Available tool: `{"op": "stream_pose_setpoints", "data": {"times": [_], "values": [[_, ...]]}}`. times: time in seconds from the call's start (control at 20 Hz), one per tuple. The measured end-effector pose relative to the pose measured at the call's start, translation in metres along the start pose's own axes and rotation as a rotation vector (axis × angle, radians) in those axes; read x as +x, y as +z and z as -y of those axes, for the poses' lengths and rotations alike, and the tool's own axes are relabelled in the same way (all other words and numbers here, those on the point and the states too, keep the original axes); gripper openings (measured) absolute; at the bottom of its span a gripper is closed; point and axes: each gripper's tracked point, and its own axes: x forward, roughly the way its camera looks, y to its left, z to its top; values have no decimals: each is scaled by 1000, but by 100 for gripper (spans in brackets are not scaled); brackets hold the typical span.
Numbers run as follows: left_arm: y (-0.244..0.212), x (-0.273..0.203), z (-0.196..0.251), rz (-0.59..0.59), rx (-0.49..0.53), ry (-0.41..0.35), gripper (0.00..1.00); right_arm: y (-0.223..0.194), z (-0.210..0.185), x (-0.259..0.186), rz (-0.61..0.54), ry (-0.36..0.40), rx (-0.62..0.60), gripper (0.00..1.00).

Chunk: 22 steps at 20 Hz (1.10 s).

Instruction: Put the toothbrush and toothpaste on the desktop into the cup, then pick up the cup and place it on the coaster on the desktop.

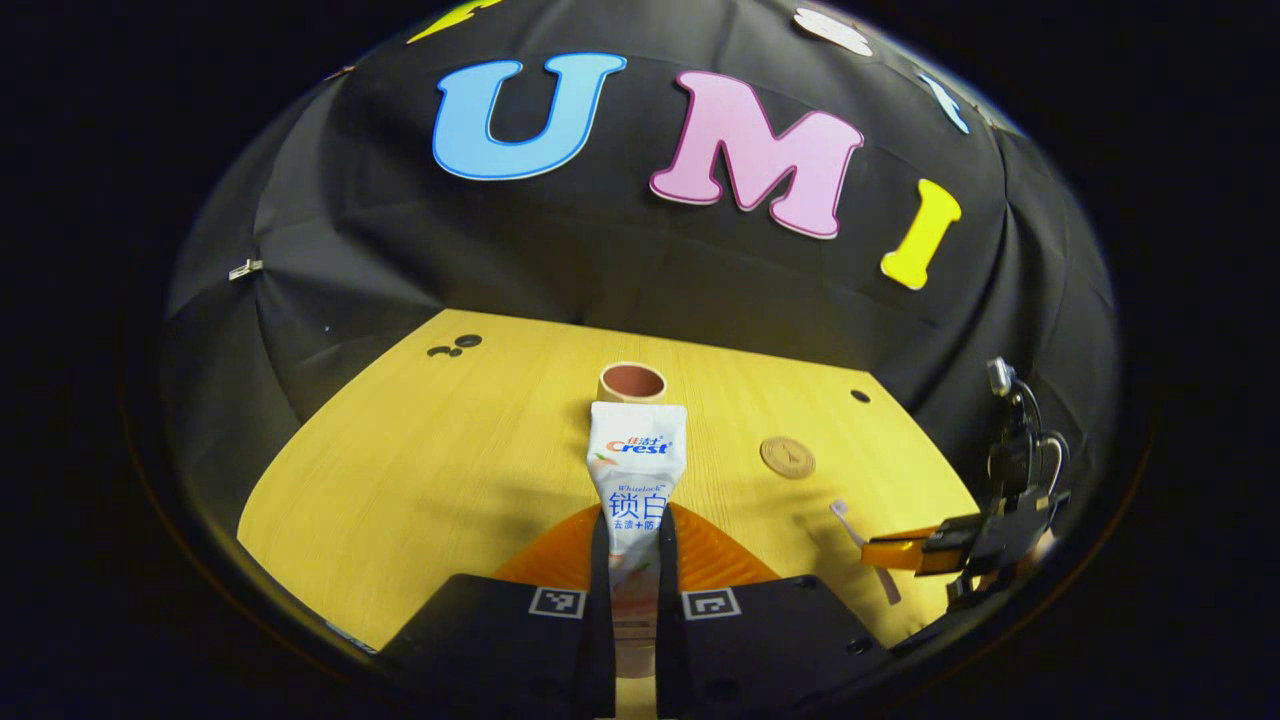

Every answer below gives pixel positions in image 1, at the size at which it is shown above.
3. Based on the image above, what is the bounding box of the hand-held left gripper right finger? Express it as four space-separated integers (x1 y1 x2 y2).
655 505 891 720

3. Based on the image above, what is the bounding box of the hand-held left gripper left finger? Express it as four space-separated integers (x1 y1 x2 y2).
385 505 617 720

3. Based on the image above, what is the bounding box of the white toothbrush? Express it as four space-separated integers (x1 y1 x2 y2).
830 498 902 606

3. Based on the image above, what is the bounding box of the round brown coaster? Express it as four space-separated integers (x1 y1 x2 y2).
759 436 816 480

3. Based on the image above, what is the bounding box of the white toothpaste tube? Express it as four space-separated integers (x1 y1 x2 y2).
586 400 689 681

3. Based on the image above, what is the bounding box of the beige cup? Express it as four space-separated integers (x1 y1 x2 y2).
598 361 668 405

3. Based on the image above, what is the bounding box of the wooden desktop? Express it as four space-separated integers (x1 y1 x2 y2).
237 308 981 720

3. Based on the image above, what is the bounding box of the black backdrop cloth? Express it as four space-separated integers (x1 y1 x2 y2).
160 0 1121 521

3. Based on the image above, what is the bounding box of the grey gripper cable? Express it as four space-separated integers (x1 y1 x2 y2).
1038 430 1069 498

